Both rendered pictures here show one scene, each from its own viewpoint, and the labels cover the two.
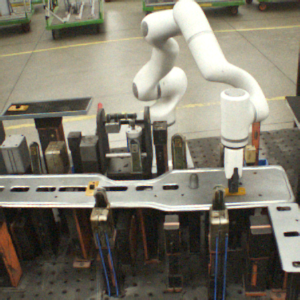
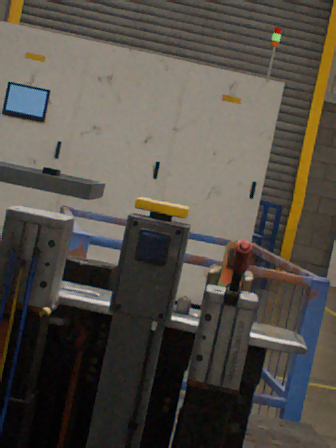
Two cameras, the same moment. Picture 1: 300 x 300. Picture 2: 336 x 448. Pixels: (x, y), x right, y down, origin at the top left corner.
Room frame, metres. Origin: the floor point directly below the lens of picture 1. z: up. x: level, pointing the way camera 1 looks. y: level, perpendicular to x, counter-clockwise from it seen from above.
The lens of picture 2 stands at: (2.97, 0.60, 1.21)
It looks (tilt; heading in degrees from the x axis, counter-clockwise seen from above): 3 degrees down; 177
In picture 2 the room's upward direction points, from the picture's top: 12 degrees clockwise
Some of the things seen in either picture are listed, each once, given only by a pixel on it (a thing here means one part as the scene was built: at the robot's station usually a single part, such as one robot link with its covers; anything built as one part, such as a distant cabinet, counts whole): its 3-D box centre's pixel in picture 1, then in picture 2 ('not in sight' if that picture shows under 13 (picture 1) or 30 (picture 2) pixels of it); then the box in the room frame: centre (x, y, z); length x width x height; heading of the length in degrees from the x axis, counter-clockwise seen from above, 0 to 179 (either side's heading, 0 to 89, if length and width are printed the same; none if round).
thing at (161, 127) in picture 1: (163, 173); not in sight; (1.41, -0.04, 0.91); 0.07 x 0.05 x 0.42; 174
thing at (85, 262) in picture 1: (78, 223); not in sight; (1.22, 0.29, 0.84); 0.17 x 0.06 x 0.29; 174
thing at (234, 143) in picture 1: (234, 137); not in sight; (1.12, -0.25, 1.20); 0.09 x 0.08 x 0.03; 174
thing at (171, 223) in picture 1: (174, 256); not in sight; (1.02, -0.04, 0.84); 0.11 x 0.08 x 0.29; 174
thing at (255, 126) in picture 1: (254, 170); not in sight; (1.31, -0.37, 0.95); 0.03 x 0.01 x 0.50; 84
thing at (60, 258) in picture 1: (45, 223); not in sight; (1.24, 0.42, 0.84); 0.13 x 0.11 x 0.29; 174
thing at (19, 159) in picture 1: (25, 185); (9, 366); (1.41, 0.52, 0.90); 0.13 x 0.10 x 0.41; 174
